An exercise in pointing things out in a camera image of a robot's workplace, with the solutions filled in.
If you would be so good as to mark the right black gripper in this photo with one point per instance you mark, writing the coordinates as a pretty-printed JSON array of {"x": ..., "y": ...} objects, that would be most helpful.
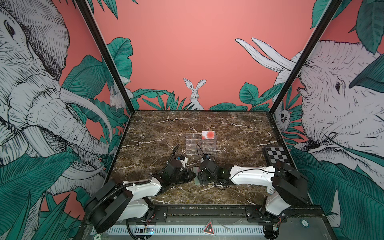
[{"x": 202, "y": 177}]

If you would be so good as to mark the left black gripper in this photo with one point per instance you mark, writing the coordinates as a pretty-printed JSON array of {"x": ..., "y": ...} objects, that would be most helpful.
[{"x": 187, "y": 172}]

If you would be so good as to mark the clear plastic organizer box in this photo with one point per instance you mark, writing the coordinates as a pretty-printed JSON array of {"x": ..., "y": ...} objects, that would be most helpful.
[{"x": 194, "y": 142}]

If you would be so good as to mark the red credit card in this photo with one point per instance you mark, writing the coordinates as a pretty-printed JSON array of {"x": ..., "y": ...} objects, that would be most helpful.
[{"x": 208, "y": 135}]

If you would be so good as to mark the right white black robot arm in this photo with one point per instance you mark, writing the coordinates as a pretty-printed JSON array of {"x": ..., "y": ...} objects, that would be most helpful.
[{"x": 288, "y": 186}]

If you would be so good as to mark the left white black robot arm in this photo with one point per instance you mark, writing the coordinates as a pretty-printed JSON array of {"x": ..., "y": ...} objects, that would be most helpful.
[{"x": 120, "y": 200}]

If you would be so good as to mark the red warning triangle sticker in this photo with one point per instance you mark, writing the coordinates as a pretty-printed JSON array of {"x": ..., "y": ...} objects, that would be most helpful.
[{"x": 208, "y": 229}]

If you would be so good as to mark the small white round disc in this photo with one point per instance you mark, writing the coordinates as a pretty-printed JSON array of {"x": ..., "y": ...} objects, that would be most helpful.
[{"x": 270, "y": 191}]

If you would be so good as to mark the black white checkerboard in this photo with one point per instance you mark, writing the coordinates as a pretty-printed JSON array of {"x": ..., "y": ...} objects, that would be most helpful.
[{"x": 274, "y": 154}]

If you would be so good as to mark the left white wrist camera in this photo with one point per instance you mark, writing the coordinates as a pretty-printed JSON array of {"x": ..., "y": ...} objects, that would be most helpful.
[{"x": 183, "y": 160}]

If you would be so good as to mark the white slotted cable duct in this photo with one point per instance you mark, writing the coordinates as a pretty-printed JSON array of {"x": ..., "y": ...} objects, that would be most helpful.
[{"x": 196, "y": 230}]

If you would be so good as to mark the black mounting rail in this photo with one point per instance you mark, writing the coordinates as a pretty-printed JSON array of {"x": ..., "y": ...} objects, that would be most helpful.
[{"x": 210, "y": 213}]

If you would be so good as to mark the left black frame post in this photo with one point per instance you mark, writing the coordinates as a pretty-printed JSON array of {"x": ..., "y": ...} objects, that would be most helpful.
[{"x": 98, "y": 38}]

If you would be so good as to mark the black frame post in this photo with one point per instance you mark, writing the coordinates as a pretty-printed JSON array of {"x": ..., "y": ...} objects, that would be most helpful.
[
  {"x": 324, "y": 21},
  {"x": 98, "y": 38}
]

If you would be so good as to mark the right black frame post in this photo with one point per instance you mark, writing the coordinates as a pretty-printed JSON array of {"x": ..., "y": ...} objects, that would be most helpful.
[{"x": 324, "y": 21}]

